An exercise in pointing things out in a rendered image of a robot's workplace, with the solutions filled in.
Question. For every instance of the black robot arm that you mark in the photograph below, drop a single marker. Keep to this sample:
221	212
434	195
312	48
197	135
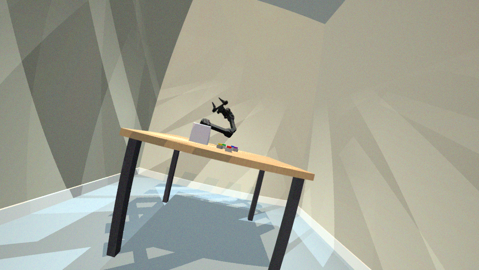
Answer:
230	117

